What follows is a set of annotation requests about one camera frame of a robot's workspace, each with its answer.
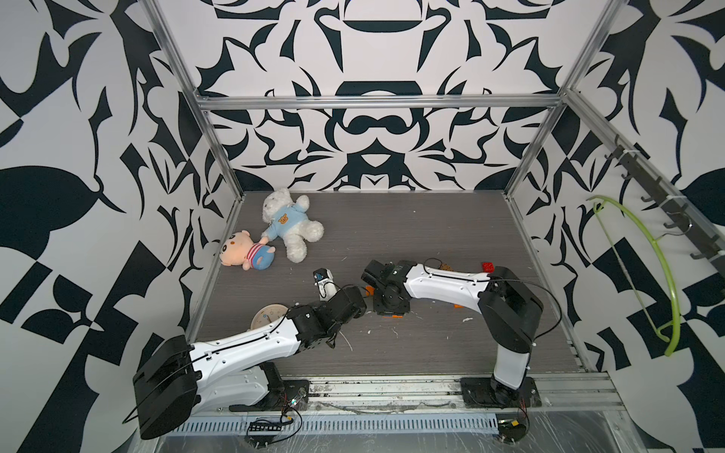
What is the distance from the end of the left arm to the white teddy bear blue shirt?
378mm

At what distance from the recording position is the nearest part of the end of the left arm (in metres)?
0.57

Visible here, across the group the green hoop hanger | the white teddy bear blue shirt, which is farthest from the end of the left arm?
the green hoop hanger

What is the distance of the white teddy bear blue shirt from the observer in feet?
3.24

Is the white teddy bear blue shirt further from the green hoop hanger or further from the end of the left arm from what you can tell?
the green hoop hanger
